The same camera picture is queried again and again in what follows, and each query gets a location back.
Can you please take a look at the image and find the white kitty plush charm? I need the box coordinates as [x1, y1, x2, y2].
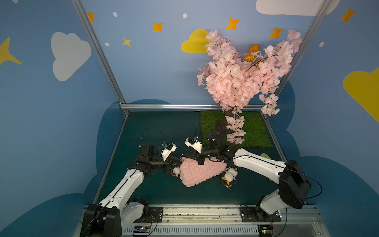
[170, 167, 181, 177]

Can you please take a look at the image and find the pink puffy bag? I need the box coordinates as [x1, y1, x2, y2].
[180, 158, 227, 188]

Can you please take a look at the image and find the black penguin plush charm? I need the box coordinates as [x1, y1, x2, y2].
[221, 167, 238, 190]

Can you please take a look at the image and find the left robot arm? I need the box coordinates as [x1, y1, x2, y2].
[80, 143, 182, 237]

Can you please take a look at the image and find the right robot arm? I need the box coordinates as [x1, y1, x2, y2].
[180, 137, 313, 222]

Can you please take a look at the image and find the green artificial grass mat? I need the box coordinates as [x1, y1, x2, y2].
[200, 111, 273, 149]

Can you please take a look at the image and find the left circuit board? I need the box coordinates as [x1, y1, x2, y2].
[133, 226, 152, 235]

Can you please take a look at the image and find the circuit board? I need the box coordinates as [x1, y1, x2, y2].
[258, 225, 273, 237]
[133, 226, 152, 235]

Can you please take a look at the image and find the pink cherry blossom tree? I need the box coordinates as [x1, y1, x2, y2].
[196, 30, 302, 144]

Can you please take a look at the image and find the right circuit board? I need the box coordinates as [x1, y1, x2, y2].
[258, 225, 273, 237]

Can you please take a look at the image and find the brown tree base plate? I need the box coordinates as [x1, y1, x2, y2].
[216, 120, 231, 135]

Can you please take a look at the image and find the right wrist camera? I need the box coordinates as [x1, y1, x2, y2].
[185, 136, 203, 154]

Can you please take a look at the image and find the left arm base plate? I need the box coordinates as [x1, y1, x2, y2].
[136, 206, 163, 223]

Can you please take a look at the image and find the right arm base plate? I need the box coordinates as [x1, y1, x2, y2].
[239, 205, 281, 223]

